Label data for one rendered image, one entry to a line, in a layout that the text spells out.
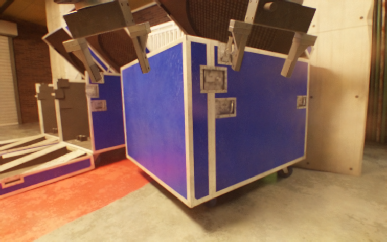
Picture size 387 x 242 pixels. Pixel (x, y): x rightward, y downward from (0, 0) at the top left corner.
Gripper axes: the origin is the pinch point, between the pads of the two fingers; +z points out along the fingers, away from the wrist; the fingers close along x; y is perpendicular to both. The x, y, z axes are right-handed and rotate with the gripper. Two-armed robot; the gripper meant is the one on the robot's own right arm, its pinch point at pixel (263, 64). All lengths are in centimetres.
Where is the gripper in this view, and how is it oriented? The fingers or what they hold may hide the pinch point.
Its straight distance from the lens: 50.9
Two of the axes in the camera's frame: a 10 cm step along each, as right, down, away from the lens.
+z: -1.5, 8.6, 4.9
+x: 9.8, 0.7, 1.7
